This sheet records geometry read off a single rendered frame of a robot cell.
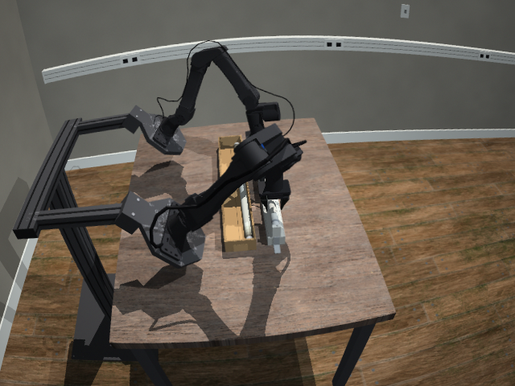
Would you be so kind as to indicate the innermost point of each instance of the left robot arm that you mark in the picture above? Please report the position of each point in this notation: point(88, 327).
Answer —
point(248, 94)

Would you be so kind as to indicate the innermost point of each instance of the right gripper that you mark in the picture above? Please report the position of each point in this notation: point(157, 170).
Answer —
point(274, 189)

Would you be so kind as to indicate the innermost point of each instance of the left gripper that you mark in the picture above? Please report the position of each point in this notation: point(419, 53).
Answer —
point(254, 129)

